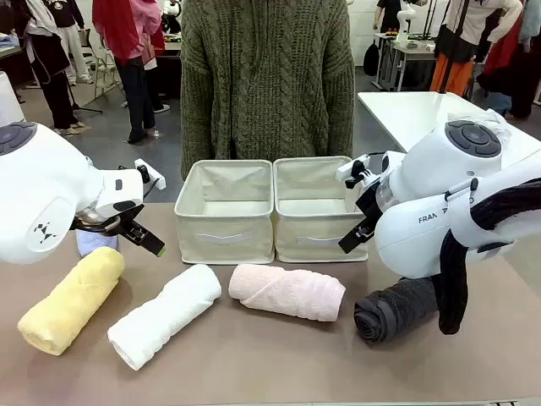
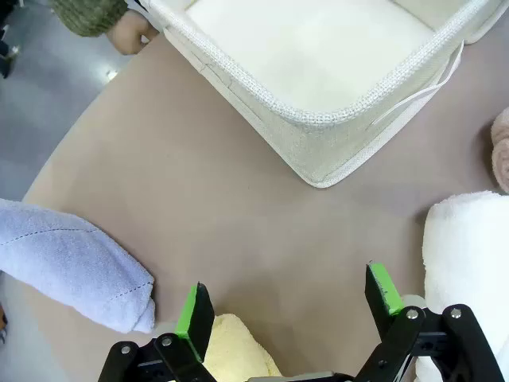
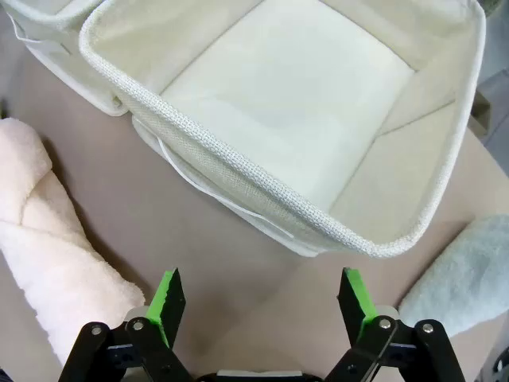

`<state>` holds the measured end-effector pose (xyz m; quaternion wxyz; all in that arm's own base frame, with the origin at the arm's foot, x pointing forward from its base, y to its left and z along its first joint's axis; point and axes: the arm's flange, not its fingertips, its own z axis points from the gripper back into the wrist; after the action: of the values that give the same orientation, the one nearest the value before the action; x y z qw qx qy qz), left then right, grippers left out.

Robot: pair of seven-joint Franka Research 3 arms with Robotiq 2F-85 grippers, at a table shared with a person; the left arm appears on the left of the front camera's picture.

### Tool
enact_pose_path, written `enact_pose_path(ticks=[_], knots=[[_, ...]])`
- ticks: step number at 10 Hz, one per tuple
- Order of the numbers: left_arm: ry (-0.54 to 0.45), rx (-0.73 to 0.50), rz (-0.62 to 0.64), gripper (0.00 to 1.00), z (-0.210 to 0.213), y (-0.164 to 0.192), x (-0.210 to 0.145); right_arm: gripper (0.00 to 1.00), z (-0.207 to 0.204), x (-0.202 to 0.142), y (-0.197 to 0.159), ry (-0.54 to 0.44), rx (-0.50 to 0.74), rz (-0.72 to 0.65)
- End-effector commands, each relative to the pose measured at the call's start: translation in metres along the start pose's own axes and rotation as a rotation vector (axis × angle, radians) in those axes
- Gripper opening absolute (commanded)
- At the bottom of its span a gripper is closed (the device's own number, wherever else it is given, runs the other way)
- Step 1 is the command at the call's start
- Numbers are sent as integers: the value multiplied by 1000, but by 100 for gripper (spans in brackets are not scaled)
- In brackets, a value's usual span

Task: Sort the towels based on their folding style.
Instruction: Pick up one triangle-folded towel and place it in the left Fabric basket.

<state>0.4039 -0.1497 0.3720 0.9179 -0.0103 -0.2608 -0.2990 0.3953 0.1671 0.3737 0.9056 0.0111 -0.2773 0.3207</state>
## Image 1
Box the white table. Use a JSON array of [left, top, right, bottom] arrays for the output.
[[357, 90, 541, 154]]

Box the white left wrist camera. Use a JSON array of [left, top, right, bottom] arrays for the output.
[[134, 157, 167, 190]]

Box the person in orange trousers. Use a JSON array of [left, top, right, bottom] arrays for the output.
[[429, 0, 525, 96]]

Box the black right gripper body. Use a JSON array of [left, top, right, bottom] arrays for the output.
[[354, 180, 385, 226]]

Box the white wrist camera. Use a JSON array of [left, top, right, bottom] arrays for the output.
[[134, 157, 167, 190], [336, 154, 375, 189]]

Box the white towel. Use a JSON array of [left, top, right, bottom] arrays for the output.
[[107, 263, 223, 372]]

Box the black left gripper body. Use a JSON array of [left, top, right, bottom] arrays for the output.
[[74, 205, 145, 244]]

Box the person in red pink top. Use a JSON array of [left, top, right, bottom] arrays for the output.
[[91, 0, 167, 145]]

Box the person in red dark clothes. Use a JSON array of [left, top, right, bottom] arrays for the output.
[[476, 0, 541, 120]]

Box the pink towel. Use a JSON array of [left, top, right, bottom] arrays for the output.
[[227, 264, 347, 325]]

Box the person in black clothes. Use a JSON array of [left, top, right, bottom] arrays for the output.
[[374, 0, 407, 36]]

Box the white folding chair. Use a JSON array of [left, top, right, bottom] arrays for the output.
[[90, 52, 126, 101]]

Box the person in olive knit sweater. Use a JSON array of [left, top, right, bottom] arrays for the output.
[[179, 0, 356, 180]]

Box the blue cone-folded towel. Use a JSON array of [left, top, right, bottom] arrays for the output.
[[76, 229, 120, 258]]

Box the yellow towel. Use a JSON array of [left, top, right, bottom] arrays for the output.
[[17, 246, 127, 357]]

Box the person in black outfit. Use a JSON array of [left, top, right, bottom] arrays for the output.
[[11, 0, 89, 137]]

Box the black sleeved cable bundle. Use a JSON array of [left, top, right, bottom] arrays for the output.
[[437, 178, 541, 336]]

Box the white cylindrical air purifier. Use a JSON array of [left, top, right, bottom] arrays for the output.
[[0, 70, 25, 128]]

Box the cream fabric storage bin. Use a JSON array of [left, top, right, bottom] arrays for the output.
[[272, 155, 375, 264], [173, 159, 276, 266]]

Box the black hanging bag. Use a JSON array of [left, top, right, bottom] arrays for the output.
[[363, 40, 380, 78]]

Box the seated person in navy hoodie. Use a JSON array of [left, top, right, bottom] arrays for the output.
[[52, 0, 96, 86]]

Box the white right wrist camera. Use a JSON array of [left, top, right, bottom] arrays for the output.
[[336, 154, 375, 189]]

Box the dark grey towel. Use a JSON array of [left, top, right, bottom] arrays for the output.
[[352, 277, 445, 348]]

